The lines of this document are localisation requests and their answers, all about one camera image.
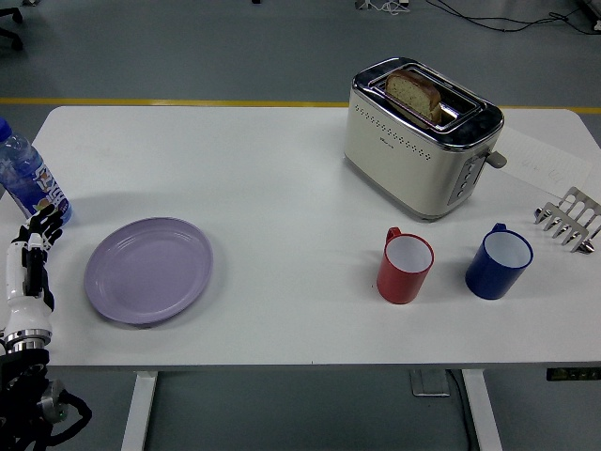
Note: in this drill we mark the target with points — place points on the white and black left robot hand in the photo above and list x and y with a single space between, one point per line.
24 300

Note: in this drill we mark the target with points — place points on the lilac round plate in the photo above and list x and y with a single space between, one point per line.
148 271

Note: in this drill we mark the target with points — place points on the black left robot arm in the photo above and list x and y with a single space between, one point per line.
28 394

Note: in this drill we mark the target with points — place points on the clear plastic drink bottle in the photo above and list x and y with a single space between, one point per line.
28 178

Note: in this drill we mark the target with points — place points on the white table leg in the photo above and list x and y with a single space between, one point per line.
476 411
138 411

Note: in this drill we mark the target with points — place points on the black office chair base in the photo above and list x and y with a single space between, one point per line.
10 28

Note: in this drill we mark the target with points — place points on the red mug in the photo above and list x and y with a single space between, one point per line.
403 268

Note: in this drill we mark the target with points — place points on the grey under-table control box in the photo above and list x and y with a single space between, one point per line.
429 383

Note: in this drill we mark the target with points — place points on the cream and chrome toaster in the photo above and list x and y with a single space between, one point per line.
418 155

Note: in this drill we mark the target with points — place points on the slice of brown bread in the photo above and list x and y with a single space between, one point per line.
413 93

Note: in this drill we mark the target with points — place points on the blue mug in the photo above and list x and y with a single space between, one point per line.
497 265

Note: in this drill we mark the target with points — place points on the white paper sheet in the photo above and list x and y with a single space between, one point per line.
547 160

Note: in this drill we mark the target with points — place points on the silver metal toast rack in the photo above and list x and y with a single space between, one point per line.
570 218

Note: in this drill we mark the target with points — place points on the black table control panel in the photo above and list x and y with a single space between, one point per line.
573 374

